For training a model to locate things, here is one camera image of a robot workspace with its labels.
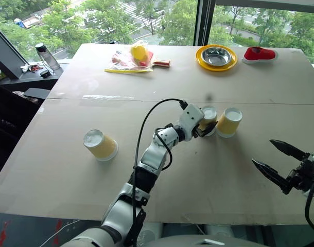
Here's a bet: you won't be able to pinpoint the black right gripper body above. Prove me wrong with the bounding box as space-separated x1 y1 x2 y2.
287 153 314 193

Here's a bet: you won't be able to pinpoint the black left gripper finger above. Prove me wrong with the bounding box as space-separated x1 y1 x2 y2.
203 121 219 137

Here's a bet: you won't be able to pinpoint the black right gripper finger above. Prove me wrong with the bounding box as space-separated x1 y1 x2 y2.
269 139 311 162
252 158 293 195

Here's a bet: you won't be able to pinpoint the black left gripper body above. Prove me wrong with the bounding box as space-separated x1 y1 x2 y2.
193 125 208 138

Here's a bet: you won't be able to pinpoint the yellow paper cup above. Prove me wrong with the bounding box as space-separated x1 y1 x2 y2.
82 129 119 162
198 105 218 137
215 107 243 139

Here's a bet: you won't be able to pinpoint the yellow plastic plate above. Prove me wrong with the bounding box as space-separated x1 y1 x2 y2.
195 44 238 72

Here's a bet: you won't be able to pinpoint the stainless steel bowl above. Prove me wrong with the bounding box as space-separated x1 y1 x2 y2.
201 46 233 66

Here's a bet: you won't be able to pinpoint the white cylinder under table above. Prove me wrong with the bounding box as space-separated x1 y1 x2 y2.
205 224 235 237
137 222 164 246

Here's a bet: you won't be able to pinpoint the red table tennis paddle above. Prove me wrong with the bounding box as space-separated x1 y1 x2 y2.
144 50 171 69

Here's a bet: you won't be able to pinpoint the red and white shoe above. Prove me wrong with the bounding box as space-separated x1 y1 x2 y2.
241 46 280 65

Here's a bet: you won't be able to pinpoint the clear tape strip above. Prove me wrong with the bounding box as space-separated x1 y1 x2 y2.
82 94 135 101

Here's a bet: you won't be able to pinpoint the silver robot torso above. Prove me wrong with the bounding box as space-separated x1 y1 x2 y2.
136 234 267 247

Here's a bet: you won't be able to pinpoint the yellow round plastic toy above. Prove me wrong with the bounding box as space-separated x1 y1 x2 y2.
130 42 149 62

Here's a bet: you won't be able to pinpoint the clear plastic bag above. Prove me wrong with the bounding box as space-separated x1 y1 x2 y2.
104 40 156 74

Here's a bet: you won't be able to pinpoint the clear water bottle black cap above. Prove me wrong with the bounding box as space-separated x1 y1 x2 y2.
34 43 61 72

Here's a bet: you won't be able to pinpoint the dark side desk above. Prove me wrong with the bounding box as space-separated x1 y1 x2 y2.
0 62 71 91

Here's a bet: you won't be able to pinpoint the red and white small items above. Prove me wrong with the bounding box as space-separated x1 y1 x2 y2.
20 63 44 73

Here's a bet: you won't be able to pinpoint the dark grey panel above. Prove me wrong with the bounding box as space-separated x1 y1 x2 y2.
0 22 28 79

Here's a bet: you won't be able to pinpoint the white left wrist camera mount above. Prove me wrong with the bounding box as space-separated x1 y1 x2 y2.
178 103 205 142

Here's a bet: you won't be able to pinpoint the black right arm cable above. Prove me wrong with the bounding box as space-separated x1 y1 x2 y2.
304 174 314 238

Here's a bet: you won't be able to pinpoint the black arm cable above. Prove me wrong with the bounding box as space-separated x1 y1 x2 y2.
304 174 314 238
130 98 190 234

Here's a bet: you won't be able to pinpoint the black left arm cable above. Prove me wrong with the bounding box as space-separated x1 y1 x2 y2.
130 98 190 234

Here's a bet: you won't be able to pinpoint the dark window frame post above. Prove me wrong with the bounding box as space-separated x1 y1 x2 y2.
193 0 217 47

